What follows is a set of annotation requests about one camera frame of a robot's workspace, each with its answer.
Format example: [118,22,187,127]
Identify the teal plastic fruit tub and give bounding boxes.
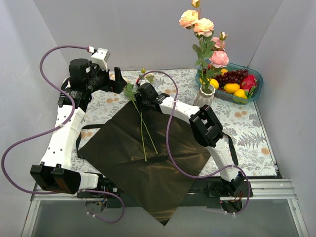
[194,60,263,106]

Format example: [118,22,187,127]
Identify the pink rose stem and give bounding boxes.
[210,32,229,69]

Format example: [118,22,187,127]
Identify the red dragon fruit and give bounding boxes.
[240,75,257,98]

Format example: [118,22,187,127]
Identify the white rose stems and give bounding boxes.
[123,80,158,161]

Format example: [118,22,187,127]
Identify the black wrapping paper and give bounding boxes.
[78,102,210,225]

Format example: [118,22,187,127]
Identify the black ribbon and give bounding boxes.
[75,124,238,165]

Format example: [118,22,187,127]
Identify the yellow mango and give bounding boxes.
[207,78,219,89]

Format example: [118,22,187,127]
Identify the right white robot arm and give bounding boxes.
[135,81,251,197]

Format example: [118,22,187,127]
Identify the small orange fruit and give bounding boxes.
[221,69,228,75]

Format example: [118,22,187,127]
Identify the purple cable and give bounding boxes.
[0,45,125,223]
[137,71,251,215]

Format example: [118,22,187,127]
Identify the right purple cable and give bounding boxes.
[137,71,251,215]

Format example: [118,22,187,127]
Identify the floral table mat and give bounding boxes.
[65,69,279,179]

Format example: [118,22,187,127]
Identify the white ribbed ceramic vase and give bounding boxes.
[194,85,216,107]

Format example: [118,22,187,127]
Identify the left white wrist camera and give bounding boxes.
[91,48,111,71]

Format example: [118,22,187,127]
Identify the yellow lemon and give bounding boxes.
[224,83,240,94]

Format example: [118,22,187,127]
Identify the dark purple grapes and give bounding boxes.
[212,69,248,87]

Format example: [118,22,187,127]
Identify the peach rose stem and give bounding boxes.
[179,0,214,92]

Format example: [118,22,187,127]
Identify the yellow pear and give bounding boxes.
[234,89,247,99]

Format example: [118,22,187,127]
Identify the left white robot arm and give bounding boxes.
[30,58,127,198]

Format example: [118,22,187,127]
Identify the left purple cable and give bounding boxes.
[0,45,125,223]

